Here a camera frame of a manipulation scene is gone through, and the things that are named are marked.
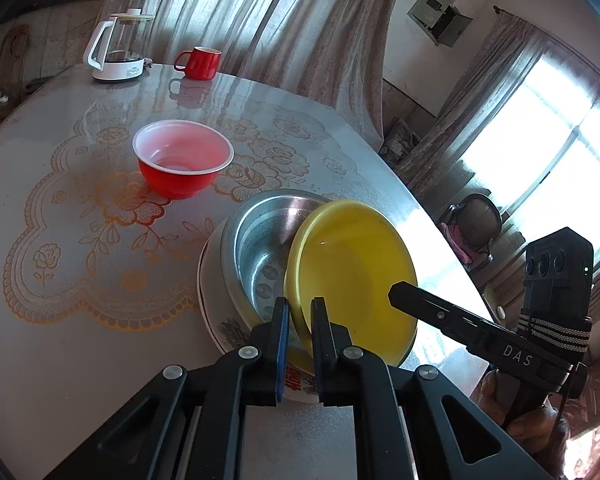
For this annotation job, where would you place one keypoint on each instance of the bright window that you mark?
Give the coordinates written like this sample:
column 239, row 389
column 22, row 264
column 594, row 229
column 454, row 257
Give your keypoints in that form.
column 555, row 160

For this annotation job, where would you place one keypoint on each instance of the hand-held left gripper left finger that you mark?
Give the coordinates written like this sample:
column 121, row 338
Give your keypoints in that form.
column 281, row 355

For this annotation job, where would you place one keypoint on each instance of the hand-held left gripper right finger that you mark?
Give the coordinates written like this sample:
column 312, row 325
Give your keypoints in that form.
column 319, row 355

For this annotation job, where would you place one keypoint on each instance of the white glass electric kettle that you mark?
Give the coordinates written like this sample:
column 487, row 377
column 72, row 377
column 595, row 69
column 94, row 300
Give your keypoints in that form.
column 120, row 65

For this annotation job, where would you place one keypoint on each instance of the curtain rod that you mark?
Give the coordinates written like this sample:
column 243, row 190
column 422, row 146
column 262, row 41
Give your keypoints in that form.
column 501, row 10

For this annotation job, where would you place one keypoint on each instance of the wide grey lace curtain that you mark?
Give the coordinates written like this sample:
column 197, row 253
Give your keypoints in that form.
column 280, row 40

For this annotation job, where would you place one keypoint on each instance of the stainless steel bowl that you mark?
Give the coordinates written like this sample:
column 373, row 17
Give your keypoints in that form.
column 260, row 250

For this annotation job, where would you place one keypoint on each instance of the red mug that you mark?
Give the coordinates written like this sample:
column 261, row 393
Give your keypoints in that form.
column 202, row 64

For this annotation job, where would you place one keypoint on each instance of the patterned cushion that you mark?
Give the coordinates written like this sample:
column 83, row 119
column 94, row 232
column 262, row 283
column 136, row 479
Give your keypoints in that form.
column 400, row 140

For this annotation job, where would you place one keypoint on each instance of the pink cloth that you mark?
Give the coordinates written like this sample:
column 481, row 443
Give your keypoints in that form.
column 457, row 240

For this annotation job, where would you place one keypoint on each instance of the round-back dark chair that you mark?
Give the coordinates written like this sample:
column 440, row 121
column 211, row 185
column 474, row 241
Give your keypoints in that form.
column 477, row 220

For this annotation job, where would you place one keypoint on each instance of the white plate with red blue print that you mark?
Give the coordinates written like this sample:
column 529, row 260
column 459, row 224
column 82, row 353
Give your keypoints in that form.
column 215, row 310

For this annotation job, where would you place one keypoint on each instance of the narrow grey lace curtain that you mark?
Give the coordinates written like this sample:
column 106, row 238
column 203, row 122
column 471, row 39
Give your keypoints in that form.
column 475, row 110

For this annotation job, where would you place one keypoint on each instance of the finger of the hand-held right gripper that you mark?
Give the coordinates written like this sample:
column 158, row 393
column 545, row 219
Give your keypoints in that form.
column 440, row 312

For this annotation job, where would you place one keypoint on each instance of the brown wooden chair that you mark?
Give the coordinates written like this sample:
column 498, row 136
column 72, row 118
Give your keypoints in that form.
column 15, row 50

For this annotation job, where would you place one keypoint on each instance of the wall electrical box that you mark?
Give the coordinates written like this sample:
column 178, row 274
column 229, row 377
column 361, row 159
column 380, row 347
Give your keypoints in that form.
column 432, row 7

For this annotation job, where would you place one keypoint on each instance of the red plastic bowl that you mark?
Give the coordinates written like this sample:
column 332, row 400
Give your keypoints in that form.
column 180, row 175

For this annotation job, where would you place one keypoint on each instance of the person's right hand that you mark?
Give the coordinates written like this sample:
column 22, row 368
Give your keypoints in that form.
column 535, row 445

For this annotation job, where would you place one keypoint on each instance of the yellow plastic bowl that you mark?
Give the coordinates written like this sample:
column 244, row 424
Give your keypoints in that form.
column 360, row 270

